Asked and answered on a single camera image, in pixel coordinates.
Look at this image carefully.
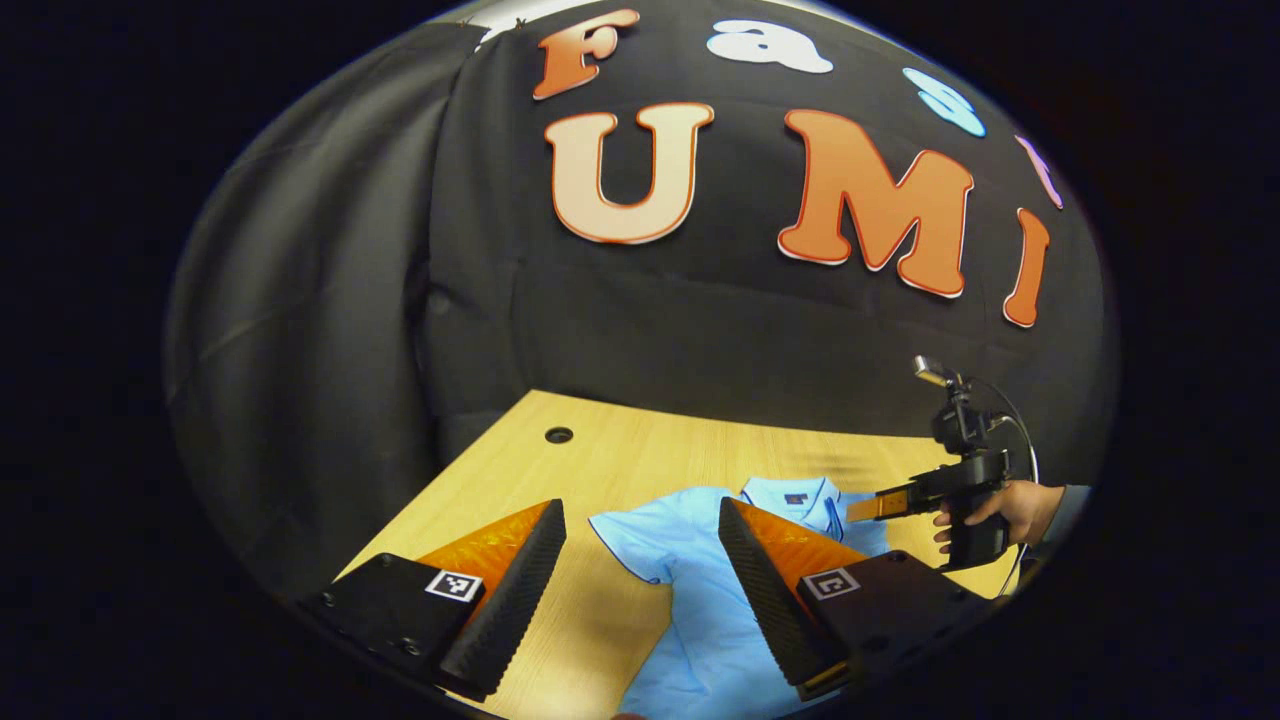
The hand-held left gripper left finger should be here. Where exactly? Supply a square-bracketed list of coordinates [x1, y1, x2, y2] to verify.
[295, 498, 568, 703]

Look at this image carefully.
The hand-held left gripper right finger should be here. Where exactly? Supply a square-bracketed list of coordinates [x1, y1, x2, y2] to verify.
[717, 496, 1001, 701]

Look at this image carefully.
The light blue T-shirt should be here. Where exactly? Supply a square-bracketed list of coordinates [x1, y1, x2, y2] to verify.
[588, 475, 896, 720]

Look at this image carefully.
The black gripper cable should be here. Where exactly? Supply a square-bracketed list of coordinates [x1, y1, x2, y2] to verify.
[975, 378, 1041, 596]

